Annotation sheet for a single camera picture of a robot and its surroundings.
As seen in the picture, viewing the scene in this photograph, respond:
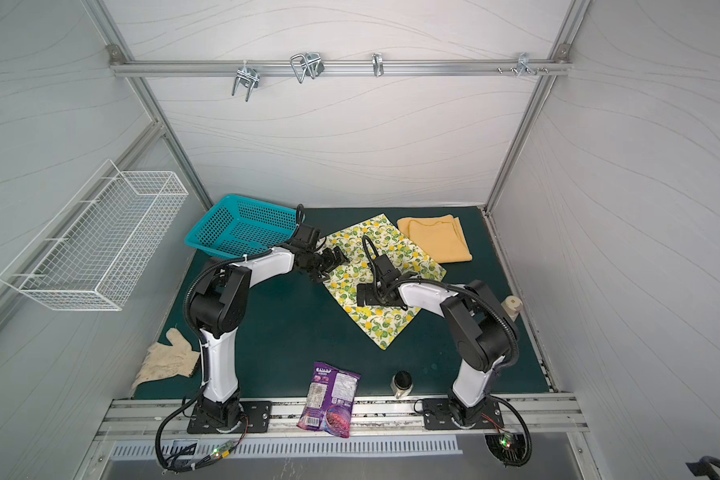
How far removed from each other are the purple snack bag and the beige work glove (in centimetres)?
35

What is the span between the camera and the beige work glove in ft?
2.67

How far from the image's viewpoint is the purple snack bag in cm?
73
